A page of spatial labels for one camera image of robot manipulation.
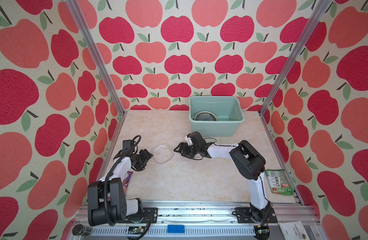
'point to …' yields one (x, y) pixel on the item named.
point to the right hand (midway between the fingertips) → (179, 151)
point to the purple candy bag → (126, 180)
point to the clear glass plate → (163, 153)
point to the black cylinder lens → (80, 229)
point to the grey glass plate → (205, 115)
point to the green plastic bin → (228, 110)
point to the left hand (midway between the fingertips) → (152, 158)
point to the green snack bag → (279, 182)
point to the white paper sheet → (293, 230)
